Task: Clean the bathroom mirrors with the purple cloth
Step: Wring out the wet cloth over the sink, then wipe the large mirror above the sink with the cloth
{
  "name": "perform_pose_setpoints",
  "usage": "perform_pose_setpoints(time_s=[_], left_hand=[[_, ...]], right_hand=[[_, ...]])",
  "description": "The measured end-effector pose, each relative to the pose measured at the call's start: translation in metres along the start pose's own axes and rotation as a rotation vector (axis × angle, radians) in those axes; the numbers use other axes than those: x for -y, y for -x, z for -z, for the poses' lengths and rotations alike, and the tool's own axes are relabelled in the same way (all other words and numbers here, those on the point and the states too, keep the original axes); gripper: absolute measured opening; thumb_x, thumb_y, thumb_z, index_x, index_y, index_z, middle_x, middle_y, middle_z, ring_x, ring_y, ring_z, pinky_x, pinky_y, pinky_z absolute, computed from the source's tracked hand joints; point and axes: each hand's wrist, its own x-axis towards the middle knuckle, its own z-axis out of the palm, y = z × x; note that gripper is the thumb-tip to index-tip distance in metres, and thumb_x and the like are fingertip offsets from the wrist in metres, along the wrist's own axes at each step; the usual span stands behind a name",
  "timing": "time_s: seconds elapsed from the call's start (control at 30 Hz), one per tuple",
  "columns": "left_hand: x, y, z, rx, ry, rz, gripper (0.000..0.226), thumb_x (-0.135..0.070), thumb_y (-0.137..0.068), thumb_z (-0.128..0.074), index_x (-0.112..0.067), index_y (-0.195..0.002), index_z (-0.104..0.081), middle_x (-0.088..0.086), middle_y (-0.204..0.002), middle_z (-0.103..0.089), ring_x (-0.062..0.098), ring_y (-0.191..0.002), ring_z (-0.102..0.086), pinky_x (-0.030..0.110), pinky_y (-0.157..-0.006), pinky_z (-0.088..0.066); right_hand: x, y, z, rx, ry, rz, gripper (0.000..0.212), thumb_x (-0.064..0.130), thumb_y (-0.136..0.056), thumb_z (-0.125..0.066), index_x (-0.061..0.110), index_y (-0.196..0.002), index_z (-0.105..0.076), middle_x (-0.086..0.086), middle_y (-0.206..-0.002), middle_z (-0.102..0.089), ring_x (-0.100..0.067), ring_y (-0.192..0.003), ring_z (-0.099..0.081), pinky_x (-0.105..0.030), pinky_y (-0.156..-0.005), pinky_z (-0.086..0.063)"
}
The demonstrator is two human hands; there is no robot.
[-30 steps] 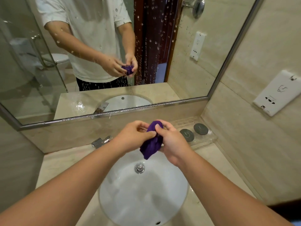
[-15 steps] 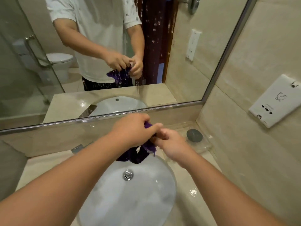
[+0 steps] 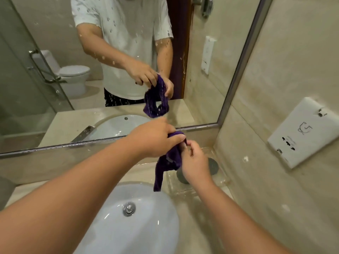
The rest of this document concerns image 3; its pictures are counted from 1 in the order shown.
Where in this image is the chrome sink overflow fitting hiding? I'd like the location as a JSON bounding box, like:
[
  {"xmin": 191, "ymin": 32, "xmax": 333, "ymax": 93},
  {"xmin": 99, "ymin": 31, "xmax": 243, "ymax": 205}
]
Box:
[{"xmin": 122, "ymin": 201, "xmax": 136, "ymax": 216}]

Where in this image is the person's left forearm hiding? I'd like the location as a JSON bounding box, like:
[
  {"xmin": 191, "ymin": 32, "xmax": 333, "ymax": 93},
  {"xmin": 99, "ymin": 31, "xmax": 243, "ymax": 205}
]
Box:
[{"xmin": 0, "ymin": 133, "xmax": 145, "ymax": 254}]

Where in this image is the person's right forearm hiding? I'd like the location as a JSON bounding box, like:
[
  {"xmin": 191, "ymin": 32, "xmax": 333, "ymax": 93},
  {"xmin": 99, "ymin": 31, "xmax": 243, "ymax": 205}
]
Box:
[{"xmin": 189, "ymin": 179, "xmax": 293, "ymax": 254}]

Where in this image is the clear plastic tray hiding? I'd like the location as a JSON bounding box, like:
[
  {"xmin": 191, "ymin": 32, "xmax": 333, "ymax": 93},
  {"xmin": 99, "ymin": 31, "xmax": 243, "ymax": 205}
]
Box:
[{"xmin": 164, "ymin": 146, "xmax": 231, "ymax": 196}]

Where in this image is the purple cloth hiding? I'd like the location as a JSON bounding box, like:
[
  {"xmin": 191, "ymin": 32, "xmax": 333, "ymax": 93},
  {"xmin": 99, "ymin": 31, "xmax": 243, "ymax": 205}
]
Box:
[{"xmin": 153, "ymin": 131, "xmax": 187, "ymax": 192}]

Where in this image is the person's right hand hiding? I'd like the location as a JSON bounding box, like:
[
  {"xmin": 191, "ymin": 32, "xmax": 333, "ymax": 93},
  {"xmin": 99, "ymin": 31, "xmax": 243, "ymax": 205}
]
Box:
[{"xmin": 180, "ymin": 141, "xmax": 215, "ymax": 186}]

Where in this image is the dark grey round stopper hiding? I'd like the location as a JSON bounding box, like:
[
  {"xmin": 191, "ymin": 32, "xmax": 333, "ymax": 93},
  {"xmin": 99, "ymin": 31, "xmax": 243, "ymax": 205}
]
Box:
[{"xmin": 177, "ymin": 157, "xmax": 219, "ymax": 185}]

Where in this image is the person's left hand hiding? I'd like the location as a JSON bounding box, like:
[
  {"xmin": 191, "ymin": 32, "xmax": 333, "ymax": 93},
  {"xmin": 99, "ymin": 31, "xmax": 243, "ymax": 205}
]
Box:
[{"xmin": 127, "ymin": 117, "xmax": 187, "ymax": 159}]

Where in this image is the large wall mirror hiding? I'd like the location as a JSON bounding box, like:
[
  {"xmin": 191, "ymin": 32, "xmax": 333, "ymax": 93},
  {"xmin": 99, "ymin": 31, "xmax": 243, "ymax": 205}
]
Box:
[{"xmin": 0, "ymin": 0, "xmax": 275, "ymax": 157}]

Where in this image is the white wall socket plate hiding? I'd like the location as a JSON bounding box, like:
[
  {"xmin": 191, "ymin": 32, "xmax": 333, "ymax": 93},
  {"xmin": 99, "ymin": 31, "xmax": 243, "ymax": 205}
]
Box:
[{"xmin": 267, "ymin": 97, "xmax": 336, "ymax": 169}]

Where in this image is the white ceramic sink basin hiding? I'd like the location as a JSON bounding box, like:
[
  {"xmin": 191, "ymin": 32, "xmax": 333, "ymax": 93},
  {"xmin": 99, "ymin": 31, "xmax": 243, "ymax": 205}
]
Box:
[{"xmin": 74, "ymin": 181, "xmax": 180, "ymax": 254}]

